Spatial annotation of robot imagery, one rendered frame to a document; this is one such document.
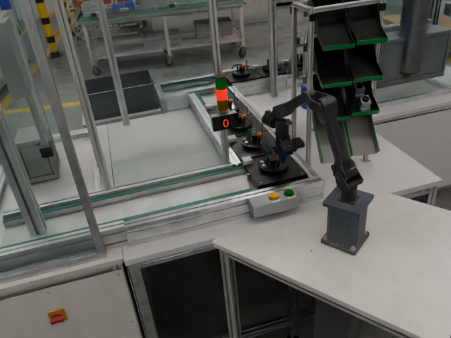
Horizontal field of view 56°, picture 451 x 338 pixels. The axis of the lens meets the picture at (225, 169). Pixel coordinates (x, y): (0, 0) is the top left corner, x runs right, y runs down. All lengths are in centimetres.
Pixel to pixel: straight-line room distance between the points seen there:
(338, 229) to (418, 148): 156
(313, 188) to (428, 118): 133
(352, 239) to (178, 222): 70
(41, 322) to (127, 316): 35
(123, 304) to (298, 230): 82
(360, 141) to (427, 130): 106
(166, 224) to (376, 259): 84
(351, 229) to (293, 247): 24
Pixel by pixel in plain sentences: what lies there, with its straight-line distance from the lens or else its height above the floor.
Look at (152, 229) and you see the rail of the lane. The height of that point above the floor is 92.
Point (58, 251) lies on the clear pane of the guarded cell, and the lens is 182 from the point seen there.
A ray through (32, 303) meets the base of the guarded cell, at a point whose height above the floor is 74.
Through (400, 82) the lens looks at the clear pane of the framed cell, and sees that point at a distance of 299.
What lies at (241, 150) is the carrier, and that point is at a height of 97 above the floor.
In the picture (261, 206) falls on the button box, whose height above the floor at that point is 96.
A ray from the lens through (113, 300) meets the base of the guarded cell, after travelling 197.
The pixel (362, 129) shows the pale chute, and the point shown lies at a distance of 215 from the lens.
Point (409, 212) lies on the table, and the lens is 200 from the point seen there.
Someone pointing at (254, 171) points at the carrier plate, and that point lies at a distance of 201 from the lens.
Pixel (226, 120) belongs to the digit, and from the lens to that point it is 194.
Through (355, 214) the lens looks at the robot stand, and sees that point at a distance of 161.
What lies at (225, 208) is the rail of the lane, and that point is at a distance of 184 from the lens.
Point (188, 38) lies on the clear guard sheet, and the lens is 185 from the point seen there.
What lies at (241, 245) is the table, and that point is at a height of 86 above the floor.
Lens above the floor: 203
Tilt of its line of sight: 31 degrees down
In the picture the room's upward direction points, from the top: 5 degrees counter-clockwise
